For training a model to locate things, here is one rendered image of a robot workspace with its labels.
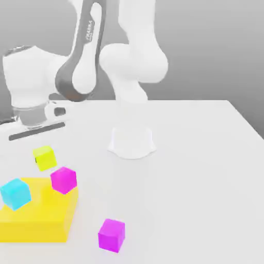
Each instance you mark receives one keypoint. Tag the small lime yellow cube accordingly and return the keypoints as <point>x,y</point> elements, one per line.
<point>45,158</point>

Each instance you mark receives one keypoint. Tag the large yellow box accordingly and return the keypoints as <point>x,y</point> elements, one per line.
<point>41,218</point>

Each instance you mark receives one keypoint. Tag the small cyan cube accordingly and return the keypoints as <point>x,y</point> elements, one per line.
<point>15,194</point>

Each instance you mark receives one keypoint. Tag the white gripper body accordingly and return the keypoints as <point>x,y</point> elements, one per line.
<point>35,132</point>

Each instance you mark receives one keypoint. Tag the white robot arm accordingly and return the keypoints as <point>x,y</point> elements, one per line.
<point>132,61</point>

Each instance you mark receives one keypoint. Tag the small magenta cube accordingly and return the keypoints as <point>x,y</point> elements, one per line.
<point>63,180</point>

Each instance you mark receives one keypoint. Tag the small purple cube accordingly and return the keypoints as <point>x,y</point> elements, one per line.
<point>111,235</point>

